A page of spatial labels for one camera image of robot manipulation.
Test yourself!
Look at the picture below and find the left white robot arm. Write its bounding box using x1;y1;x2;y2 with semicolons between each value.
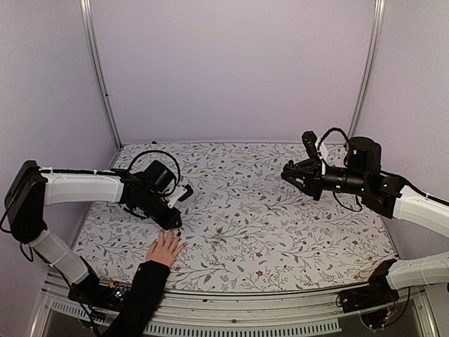
1;160;193;305

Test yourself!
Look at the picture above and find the metal table front rail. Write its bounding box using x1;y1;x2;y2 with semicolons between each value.
29;273;439;337

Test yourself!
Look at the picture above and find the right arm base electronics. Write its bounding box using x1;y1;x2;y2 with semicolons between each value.
335;259;411;332

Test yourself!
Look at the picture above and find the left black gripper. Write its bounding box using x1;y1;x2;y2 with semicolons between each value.
140;190;182;230

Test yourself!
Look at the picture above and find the aluminium frame post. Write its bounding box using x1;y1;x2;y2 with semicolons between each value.
347;0;386;138
79;0;123;150

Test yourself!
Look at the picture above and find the left black braided cable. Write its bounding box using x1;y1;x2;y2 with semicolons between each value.
124;150;183;220

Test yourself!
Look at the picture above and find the person's bare hand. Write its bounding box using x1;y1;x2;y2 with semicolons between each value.
146;230;187;268

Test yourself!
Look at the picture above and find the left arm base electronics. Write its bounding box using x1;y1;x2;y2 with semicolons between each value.
66;273;127;331

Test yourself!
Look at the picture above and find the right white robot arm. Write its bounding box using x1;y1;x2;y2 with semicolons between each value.
281;131;448;306

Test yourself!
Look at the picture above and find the floral patterned table mat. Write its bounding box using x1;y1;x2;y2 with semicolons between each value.
72;142;399;294

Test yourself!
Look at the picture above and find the black sleeved forearm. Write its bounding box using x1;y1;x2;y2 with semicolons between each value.
102;260;170;337

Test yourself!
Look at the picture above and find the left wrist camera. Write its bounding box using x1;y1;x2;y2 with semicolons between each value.
165;185;194;209

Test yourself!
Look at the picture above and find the right aluminium frame post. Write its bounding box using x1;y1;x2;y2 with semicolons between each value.
347;0;386;138

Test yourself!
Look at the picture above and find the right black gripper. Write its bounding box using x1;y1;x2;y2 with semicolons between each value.
282;157;368;201

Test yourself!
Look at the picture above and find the right black cable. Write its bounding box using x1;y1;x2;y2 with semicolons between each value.
317;127;364;212

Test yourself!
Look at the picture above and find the left aluminium frame post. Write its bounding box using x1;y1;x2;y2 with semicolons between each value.
79;0;123;150

